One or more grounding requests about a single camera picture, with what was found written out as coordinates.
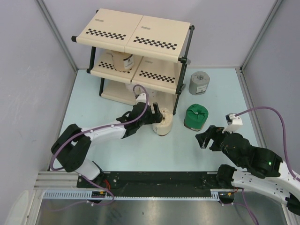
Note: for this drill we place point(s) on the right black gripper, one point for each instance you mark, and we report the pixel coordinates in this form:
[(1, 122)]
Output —
[(214, 132)]

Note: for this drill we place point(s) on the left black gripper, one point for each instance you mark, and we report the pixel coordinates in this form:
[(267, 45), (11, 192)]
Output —
[(154, 117)]

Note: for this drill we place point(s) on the cream paper roll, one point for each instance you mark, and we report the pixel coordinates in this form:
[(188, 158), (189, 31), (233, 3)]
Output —
[(165, 126)]

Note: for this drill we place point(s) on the white flowered paper roll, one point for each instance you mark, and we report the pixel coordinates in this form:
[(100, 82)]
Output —
[(154, 94)]

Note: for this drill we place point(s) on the brown paper roll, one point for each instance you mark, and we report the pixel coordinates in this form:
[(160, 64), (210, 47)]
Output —
[(122, 61)]

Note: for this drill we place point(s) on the white dotted paper roll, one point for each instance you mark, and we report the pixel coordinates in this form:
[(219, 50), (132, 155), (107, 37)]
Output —
[(129, 87)]

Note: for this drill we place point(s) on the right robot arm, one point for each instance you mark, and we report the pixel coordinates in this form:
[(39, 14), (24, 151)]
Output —
[(258, 169)]

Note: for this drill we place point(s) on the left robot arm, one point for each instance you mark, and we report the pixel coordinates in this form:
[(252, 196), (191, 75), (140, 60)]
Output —
[(72, 146)]

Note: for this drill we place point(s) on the beige three-tier shelf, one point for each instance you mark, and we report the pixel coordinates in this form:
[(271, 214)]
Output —
[(160, 48)]

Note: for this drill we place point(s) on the green wrapped paper roll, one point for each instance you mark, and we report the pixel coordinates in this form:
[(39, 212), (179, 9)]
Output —
[(196, 116)]

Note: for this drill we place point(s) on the grey wrapped paper roll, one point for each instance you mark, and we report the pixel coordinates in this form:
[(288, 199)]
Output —
[(199, 82)]

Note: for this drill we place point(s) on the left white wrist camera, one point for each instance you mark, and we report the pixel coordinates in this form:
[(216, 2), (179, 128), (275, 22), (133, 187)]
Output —
[(141, 98)]

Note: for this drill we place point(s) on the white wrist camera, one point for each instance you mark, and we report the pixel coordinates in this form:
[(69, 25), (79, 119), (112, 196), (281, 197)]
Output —
[(141, 98), (233, 123)]

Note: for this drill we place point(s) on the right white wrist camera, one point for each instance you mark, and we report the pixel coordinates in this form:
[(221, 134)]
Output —
[(233, 123)]

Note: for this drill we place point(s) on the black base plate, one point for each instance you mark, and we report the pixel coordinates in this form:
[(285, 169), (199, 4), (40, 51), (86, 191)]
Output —
[(164, 185)]

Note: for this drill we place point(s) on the aluminium frame rail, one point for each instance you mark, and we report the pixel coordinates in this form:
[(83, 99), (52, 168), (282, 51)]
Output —
[(56, 180)]

